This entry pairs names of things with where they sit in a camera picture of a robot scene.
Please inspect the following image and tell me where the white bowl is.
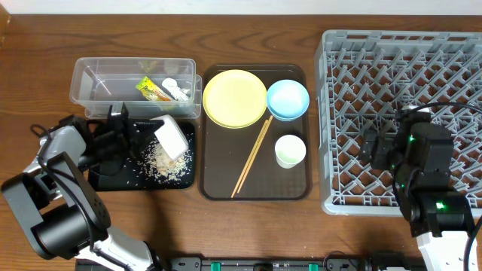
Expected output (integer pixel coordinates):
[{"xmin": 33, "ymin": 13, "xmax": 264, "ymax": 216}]
[{"xmin": 151, "ymin": 114, "xmax": 189, "ymax": 161}]

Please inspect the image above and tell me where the yellow green snack wrapper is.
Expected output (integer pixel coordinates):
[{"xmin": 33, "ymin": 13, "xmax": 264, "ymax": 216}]
[{"xmin": 136, "ymin": 76, "xmax": 172, "ymax": 101}]

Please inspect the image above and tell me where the pale green cup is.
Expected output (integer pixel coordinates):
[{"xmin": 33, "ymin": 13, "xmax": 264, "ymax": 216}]
[{"xmin": 275, "ymin": 135, "xmax": 307, "ymax": 169}]

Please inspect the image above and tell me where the light blue bowl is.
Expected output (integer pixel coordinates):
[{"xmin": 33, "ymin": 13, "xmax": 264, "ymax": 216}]
[{"xmin": 267, "ymin": 79, "xmax": 310, "ymax": 122}]

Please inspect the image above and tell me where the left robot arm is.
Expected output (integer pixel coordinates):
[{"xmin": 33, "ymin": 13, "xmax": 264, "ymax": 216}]
[{"xmin": 1, "ymin": 115, "xmax": 172, "ymax": 270}]

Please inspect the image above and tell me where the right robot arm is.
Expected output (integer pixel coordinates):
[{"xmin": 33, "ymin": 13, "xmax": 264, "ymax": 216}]
[{"xmin": 358, "ymin": 103, "xmax": 481, "ymax": 270}]

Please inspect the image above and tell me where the grey dishwasher rack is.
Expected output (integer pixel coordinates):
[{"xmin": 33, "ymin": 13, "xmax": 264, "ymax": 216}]
[{"xmin": 315, "ymin": 30, "xmax": 481, "ymax": 217}]

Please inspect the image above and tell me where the pile of rice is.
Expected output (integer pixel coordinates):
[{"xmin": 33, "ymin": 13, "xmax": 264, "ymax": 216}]
[{"xmin": 133, "ymin": 139, "xmax": 194, "ymax": 189}]

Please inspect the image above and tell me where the black tray bin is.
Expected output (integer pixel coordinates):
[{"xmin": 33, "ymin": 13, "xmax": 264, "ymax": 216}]
[{"xmin": 88, "ymin": 122, "xmax": 196, "ymax": 191}]

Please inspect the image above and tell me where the clear plastic bin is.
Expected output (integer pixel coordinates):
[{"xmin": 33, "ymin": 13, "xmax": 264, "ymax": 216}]
[{"xmin": 70, "ymin": 57, "xmax": 202, "ymax": 119}]

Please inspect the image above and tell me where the crumpled white napkin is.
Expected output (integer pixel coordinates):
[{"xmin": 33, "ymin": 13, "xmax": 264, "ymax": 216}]
[{"xmin": 161, "ymin": 78, "xmax": 189, "ymax": 101}]

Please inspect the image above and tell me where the yellow plate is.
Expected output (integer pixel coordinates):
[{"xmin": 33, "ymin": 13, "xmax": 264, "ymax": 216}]
[{"xmin": 203, "ymin": 69, "xmax": 267, "ymax": 129}]

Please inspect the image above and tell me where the wooden chopstick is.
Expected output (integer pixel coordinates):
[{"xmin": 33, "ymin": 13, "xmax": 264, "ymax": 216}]
[
  {"xmin": 235, "ymin": 116, "xmax": 274, "ymax": 195},
  {"xmin": 230, "ymin": 114, "xmax": 273, "ymax": 199}
]

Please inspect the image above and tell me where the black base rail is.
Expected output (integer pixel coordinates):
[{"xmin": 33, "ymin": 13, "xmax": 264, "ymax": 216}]
[{"xmin": 75, "ymin": 251, "xmax": 429, "ymax": 271}]

